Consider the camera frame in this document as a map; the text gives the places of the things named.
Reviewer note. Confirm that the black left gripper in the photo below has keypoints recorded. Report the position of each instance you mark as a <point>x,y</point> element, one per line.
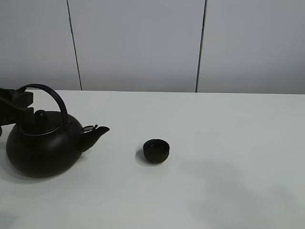
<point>15,107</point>

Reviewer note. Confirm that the black round teapot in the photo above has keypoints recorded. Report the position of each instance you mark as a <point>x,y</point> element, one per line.
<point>53,143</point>

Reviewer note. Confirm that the small black teacup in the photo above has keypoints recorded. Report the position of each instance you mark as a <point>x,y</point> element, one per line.
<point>156,150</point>

